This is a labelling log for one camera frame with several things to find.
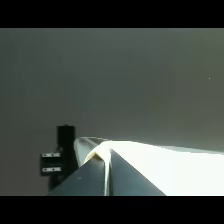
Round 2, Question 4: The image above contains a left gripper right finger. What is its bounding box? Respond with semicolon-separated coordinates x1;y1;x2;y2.
108;148;167;197

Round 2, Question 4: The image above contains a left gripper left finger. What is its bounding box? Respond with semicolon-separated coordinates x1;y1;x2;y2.
47;155;110;197

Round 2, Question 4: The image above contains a white garment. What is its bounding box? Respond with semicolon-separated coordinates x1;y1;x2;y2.
73;136;224;197

